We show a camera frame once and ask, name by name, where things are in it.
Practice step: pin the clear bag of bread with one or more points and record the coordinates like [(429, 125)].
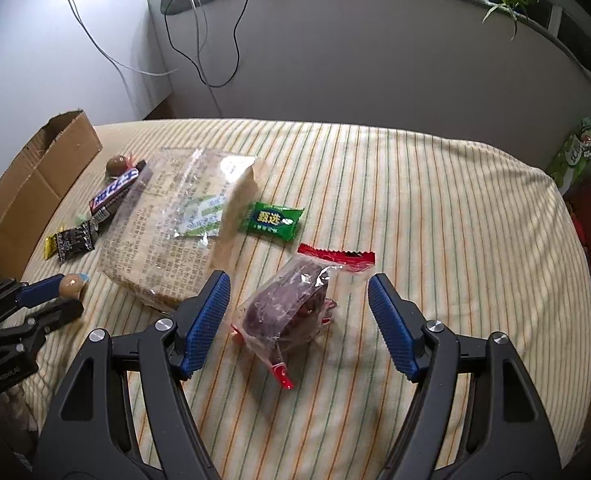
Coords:
[(160, 240)]

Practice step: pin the black patterned snack packet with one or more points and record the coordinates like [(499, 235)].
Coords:
[(77, 242)]

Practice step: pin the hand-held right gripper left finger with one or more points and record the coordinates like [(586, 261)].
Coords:
[(208, 320)]

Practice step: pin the green candy packet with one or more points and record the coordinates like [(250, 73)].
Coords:
[(274, 221)]

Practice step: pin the green snack bag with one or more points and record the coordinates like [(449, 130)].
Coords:
[(578, 155)]

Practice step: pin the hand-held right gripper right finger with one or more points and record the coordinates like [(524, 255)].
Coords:
[(388, 320)]

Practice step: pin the clear red-sealed dried fruit packet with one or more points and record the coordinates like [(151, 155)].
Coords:
[(280, 310)]

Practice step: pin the foil-wrapped chocolate ball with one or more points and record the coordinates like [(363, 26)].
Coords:
[(70, 286), (116, 165)]

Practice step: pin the brown chocolate bar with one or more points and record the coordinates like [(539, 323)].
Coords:
[(115, 188)]

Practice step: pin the cardboard box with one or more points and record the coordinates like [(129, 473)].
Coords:
[(35, 175)]

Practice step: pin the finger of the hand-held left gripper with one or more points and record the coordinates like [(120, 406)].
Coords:
[(60, 312), (40, 293)]

